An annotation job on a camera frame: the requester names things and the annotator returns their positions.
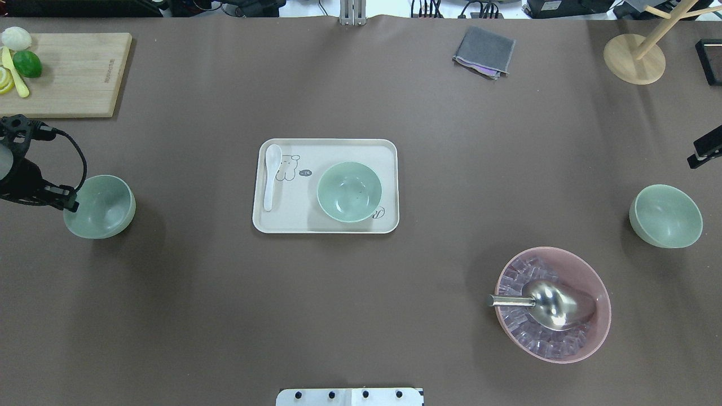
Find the wooden mug tree stand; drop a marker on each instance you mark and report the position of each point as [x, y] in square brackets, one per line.
[637, 59]

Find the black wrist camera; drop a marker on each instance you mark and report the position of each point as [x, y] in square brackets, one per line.
[18, 131]

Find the grey folded cloth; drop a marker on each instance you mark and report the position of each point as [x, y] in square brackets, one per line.
[485, 52]

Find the white camera pole stand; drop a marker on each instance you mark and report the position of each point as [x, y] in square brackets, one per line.
[352, 396]

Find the green lime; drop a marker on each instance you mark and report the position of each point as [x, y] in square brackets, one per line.
[27, 64]

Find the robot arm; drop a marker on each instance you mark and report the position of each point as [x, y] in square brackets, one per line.
[10, 164]

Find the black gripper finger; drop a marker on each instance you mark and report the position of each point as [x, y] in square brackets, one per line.
[706, 148]

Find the white ceramic spoon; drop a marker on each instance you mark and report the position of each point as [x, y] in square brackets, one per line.
[272, 161]

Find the beige serving tray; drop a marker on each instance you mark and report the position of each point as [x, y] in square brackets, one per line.
[295, 206]

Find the green bowl on tray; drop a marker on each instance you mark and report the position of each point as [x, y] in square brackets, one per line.
[349, 192]

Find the aluminium frame post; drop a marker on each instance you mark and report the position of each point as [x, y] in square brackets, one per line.
[353, 12]

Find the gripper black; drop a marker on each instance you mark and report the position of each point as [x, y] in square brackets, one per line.
[23, 179]

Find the metal ice scoop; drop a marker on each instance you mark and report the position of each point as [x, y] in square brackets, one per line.
[551, 304]

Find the lemon slice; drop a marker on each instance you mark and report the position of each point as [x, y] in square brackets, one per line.
[7, 82]

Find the white garlic bulb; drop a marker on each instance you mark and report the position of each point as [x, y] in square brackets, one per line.
[16, 38]

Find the yellow plastic knife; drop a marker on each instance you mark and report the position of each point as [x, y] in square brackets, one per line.
[20, 86]

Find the pink bowl with ice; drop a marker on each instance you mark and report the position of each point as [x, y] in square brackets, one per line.
[568, 269]

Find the wooden cutting board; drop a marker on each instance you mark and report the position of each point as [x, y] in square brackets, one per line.
[82, 76]

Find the green bowl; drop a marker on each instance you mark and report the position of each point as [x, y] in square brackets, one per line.
[107, 206]
[665, 217]
[349, 192]

